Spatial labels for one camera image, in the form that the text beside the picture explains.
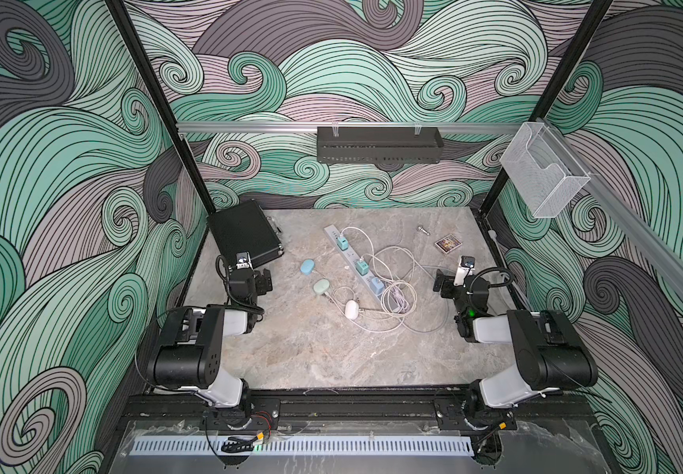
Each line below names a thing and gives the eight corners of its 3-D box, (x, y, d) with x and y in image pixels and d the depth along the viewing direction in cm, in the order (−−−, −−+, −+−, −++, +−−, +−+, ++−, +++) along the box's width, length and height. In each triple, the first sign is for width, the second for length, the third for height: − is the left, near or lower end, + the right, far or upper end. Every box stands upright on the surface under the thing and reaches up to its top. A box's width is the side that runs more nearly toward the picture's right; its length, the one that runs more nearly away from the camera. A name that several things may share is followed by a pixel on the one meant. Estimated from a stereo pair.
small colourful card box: (446, 254, 109) (448, 250, 107) (435, 244, 112) (437, 240, 110) (460, 246, 111) (462, 242, 110) (449, 236, 115) (451, 232, 113)
